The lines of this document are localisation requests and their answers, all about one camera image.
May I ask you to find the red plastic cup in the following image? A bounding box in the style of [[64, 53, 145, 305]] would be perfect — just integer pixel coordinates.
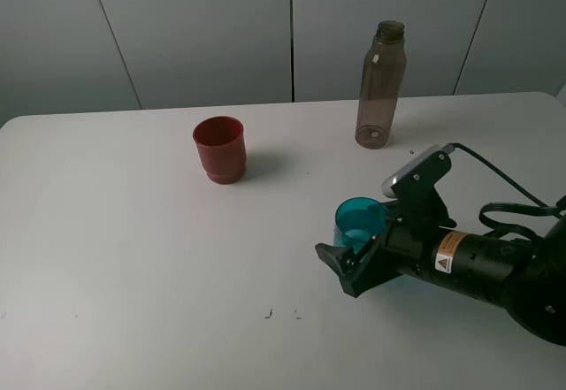
[[193, 116, 247, 185]]

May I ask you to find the smoky transparent plastic bottle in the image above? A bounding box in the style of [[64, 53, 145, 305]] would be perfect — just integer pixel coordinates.
[[355, 20, 407, 149]]

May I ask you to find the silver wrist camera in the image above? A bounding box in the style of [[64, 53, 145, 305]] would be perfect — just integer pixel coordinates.
[[381, 145, 456, 231]]

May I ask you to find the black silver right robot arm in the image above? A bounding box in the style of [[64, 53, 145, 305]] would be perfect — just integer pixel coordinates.
[[315, 201, 565, 346]]

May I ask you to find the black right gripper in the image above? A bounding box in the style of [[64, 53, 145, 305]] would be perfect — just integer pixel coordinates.
[[315, 201, 455, 297]]

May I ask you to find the teal transparent plastic cup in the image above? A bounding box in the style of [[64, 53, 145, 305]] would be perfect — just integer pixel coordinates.
[[333, 197, 389, 257]]

